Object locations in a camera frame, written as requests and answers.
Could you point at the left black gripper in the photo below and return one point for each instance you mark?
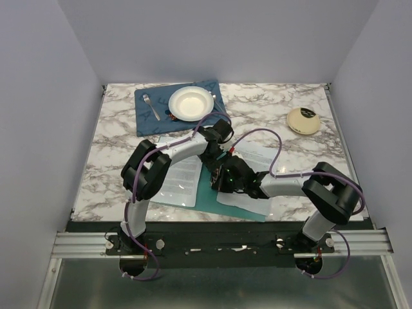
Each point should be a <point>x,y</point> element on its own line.
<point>212,164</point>

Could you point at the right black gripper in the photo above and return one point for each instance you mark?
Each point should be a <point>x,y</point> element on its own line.
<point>219,185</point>

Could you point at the printed paper sheets stack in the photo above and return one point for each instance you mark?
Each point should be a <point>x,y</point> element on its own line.
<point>259,158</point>

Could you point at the teal paper folder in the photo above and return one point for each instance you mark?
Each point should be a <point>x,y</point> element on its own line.
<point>206,201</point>

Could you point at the single printed paper sheet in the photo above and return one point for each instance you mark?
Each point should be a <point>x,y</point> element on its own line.
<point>181,184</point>

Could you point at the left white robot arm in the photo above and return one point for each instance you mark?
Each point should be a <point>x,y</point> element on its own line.
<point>144,175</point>

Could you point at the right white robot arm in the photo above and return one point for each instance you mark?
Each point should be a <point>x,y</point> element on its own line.
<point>335,197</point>

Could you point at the white round bowl plate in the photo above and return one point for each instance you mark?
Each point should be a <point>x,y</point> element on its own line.
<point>191,103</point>

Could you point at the silver spoon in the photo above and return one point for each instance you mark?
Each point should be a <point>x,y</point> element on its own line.
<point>218,102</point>

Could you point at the small red dark object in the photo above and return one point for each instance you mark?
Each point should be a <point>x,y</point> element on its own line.
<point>171,116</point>

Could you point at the blue cloth placemat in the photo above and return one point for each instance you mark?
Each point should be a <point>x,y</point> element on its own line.
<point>147,124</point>

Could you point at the beige small dish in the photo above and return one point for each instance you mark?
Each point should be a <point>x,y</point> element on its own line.
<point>303,121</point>

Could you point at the silver fork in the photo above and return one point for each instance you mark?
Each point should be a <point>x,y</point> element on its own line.
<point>147,100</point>

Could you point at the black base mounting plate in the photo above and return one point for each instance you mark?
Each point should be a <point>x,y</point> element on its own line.
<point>208,244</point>

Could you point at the aluminium rail frame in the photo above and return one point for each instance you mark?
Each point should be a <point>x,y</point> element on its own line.
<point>359,273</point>

